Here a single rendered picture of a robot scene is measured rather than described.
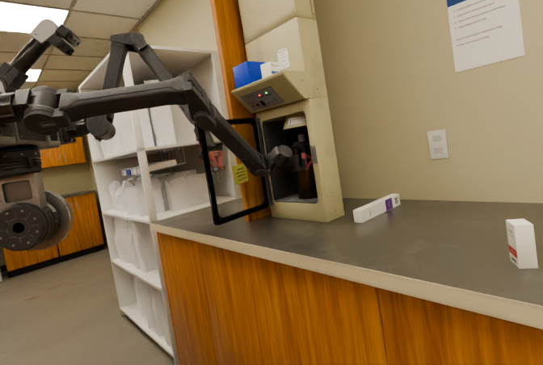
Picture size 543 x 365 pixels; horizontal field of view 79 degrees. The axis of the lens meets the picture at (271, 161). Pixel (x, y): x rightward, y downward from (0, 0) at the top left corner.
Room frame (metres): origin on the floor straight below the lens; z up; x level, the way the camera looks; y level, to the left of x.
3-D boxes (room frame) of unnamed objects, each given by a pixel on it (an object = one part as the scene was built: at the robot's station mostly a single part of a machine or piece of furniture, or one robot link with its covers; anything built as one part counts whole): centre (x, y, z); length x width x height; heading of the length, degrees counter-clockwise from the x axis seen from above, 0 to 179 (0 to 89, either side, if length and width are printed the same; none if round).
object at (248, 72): (1.37, 0.03, 1.56); 0.10 x 0.10 x 0.09; 41
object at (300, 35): (1.43, -0.16, 1.33); 0.32 x 0.25 x 0.77; 41
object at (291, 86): (1.31, -0.02, 1.46); 0.32 x 0.11 x 0.10; 41
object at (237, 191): (1.34, 0.15, 1.19); 0.30 x 0.01 x 0.40; 137
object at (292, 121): (1.40, -0.16, 1.34); 0.18 x 0.18 x 0.05
